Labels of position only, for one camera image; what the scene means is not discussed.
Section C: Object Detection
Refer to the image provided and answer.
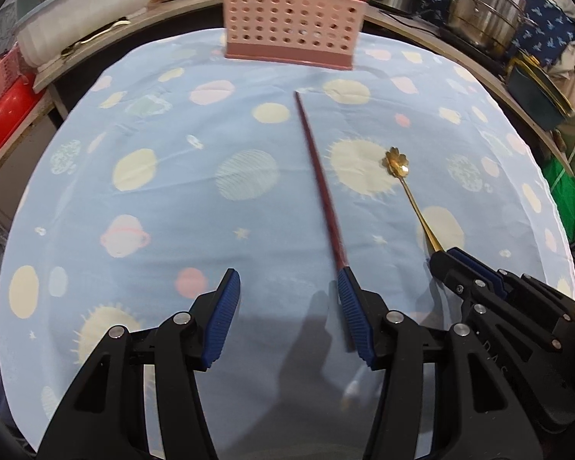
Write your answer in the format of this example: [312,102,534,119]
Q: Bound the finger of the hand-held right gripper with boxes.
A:
[430,251,575,396]
[448,248,575,370]

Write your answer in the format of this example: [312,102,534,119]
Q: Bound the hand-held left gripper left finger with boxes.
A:
[37,268,242,460]

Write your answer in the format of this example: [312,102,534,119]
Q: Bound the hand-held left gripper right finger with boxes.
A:
[338,268,542,460]

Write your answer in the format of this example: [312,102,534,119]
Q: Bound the gold flower spoon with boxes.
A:
[381,148,445,253]

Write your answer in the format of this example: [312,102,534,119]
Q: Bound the dark red chopstick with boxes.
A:
[294,90,356,352]

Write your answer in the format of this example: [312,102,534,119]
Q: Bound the pink perforated utensil holder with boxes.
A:
[222,0,369,70]

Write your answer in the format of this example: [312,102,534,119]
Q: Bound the green plastic bag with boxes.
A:
[541,156,575,245]

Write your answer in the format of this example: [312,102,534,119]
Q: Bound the dark green box yellow trim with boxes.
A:
[505,53,575,130]

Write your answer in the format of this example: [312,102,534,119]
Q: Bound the black induction cooker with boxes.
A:
[438,26,509,74]

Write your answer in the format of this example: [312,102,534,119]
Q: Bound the dark blue patterned cloth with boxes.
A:
[412,0,575,77]

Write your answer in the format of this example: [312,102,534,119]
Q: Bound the steel steamer pot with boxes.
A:
[445,0,530,51]

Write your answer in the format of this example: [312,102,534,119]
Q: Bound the red plastic basin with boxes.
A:
[0,79,44,159]

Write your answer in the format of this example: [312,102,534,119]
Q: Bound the white tub with blue lid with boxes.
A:
[13,0,156,61]

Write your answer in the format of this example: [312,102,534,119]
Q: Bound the cream handled ladle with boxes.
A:
[60,18,130,56]

